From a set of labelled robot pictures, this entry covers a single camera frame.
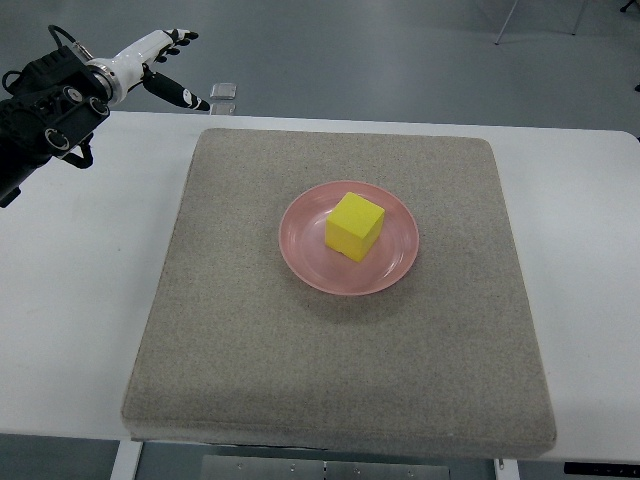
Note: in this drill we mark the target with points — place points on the clear plastic floor box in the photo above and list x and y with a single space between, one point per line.
222 98

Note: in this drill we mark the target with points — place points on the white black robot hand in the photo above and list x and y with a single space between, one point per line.
132 67

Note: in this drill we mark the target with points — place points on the black table control panel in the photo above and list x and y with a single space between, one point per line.
602 469

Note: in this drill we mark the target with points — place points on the metal chair legs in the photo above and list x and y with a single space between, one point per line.
556 17

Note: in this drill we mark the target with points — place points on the metal table base plate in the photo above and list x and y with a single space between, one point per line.
233 467

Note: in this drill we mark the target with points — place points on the pink plate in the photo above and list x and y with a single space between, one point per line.
302 242

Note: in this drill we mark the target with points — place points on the beige fabric mat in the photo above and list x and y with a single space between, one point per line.
238 350

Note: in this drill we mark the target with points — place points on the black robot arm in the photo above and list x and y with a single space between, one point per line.
56 103

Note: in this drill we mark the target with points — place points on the yellow foam block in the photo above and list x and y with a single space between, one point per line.
353 226

